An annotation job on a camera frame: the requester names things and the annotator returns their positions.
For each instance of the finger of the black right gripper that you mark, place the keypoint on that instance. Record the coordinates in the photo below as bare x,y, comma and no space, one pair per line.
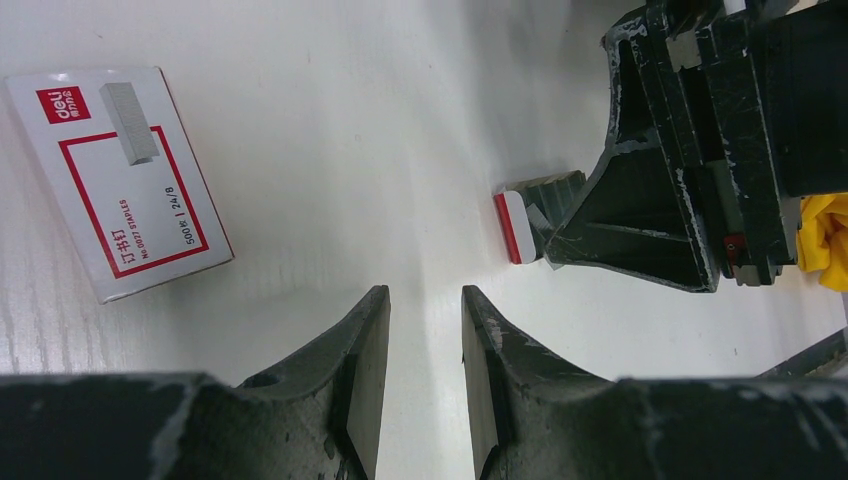
638,212

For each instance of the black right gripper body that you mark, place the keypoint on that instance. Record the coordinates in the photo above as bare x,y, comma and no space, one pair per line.
766,85

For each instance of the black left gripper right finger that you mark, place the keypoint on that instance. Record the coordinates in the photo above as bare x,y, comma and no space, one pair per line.
535,415

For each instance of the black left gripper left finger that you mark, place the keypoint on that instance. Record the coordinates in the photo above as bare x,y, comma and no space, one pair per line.
316,414

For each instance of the staple box with staples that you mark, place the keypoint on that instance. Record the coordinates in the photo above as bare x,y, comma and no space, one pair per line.
529,212

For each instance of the red white staple box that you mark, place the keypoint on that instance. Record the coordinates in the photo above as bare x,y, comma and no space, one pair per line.
114,152

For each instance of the yellow crumpled cloth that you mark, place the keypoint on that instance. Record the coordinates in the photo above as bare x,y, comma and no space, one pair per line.
822,239

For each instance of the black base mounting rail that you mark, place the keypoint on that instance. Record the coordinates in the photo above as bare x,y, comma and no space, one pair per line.
826,358

